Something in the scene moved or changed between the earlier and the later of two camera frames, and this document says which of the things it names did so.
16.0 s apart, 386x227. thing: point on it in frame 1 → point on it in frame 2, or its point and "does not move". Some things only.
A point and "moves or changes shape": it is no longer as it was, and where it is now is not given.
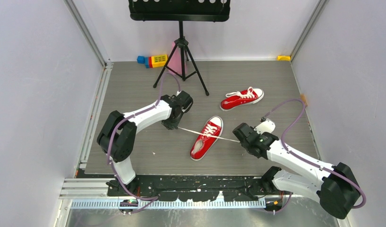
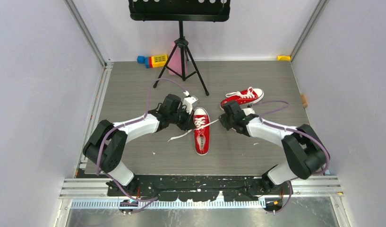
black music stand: x=179 y=11 does not move
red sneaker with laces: x=202 y=145 moves or changes shape
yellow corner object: x=284 y=57 does not move
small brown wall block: x=303 y=97 does not move
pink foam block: x=175 y=64 does not move
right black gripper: x=243 y=144 → x=223 y=119
